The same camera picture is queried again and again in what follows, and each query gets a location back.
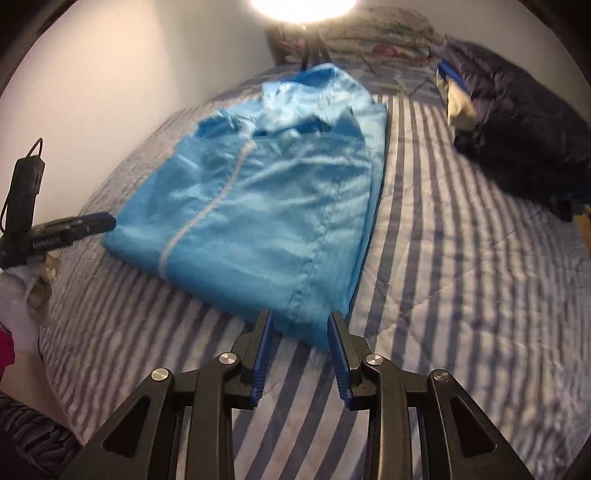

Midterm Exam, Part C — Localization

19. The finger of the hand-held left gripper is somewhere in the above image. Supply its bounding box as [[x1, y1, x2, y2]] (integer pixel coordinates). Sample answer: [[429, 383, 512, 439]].
[[68, 211, 117, 241]]

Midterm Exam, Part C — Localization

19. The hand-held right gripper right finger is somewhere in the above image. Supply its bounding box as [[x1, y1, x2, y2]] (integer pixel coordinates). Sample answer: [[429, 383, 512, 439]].
[[326, 311, 536, 480]]

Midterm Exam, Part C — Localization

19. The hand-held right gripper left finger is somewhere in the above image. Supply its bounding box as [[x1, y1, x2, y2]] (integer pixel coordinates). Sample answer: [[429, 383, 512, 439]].
[[60, 310, 273, 480]]

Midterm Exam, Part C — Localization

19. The blue zippered coat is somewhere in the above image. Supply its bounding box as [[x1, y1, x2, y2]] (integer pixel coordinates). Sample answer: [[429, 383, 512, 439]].
[[102, 62, 389, 345]]

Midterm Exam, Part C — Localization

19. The dark puffer jacket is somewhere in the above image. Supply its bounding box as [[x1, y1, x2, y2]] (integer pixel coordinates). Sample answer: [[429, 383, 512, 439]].
[[438, 39, 591, 223]]

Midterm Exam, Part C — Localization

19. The person's left hand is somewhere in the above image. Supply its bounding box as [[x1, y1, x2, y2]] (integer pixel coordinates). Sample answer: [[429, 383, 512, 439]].
[[0, 252, 59, 354]]

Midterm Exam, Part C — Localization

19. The grey striped blanket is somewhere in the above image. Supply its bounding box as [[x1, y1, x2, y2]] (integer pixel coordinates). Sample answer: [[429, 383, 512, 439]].
[[39, 65, 591, 480]]

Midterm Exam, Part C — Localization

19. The person's dark patterned clothing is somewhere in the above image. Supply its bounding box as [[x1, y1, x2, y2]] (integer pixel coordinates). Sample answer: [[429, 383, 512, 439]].
[[0, 391, 85, 480]]

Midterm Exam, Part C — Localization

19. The cream and blue cloth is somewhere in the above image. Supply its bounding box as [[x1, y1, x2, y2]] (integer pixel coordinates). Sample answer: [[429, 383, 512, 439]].
[[435, 60, 479, 133]]

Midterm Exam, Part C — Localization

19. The pile of folded floral quilts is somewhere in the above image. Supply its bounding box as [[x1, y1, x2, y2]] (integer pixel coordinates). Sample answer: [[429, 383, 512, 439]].
[[265, 4, 446, 65]]

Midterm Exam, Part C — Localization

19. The ring light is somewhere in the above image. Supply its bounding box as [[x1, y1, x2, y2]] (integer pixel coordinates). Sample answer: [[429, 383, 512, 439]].
[[247, 0, 361, 27]]

